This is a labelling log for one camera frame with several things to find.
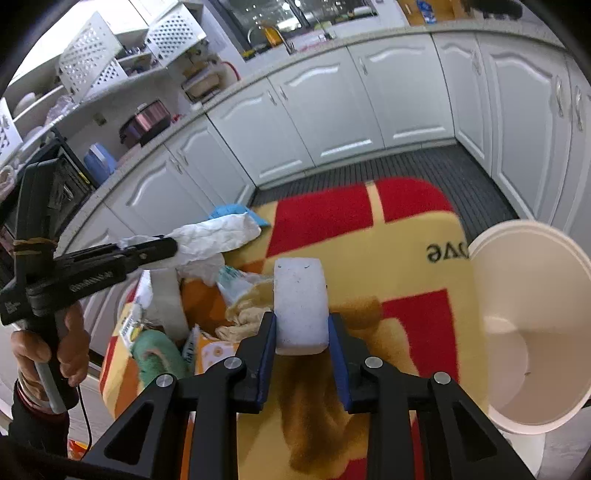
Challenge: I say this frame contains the pink rice cooker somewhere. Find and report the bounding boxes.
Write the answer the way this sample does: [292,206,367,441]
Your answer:
[118,100,172,149]

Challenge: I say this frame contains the kitchen sink faucet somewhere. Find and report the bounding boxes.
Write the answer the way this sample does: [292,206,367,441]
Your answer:
[246,24,297,55]

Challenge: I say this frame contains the white foam block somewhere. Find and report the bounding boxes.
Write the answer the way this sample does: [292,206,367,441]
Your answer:
[273,257,329,356]

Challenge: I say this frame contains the red orange yellow blanket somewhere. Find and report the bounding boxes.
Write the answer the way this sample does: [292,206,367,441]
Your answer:
[98,176,491,480]

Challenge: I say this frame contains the white paper cup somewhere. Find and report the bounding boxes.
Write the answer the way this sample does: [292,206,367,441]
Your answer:
[142,269,189,341]

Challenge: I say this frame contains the green sponge cloth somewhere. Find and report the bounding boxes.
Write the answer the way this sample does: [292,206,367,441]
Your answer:
[131,330,188,387]

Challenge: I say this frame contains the white perforated shelf rack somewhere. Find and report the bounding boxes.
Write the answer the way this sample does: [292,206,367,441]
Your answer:
[0,0,209,158]

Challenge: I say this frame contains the black microwave oven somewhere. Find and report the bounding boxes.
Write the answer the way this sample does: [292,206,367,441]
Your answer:
[1,130,98,237]

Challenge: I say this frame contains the person's left hand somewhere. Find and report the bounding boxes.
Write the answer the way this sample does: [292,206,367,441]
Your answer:
[11,302,90,409]

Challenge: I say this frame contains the blue plastic container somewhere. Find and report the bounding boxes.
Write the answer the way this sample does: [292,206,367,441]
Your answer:
[83,143,117,185]

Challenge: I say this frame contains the beige crumpled rag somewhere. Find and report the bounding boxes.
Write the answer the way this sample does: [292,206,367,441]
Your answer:
[215,280,274,343]

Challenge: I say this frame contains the white plastic trash bin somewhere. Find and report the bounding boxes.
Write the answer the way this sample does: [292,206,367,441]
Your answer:
[469,220,590,435]

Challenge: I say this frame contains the blue cloth piece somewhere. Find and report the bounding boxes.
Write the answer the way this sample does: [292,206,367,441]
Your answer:
[208,204,270,228]

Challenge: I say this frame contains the white kitchen cabinets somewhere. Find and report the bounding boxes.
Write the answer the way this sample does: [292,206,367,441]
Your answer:
[59,32,591,342]

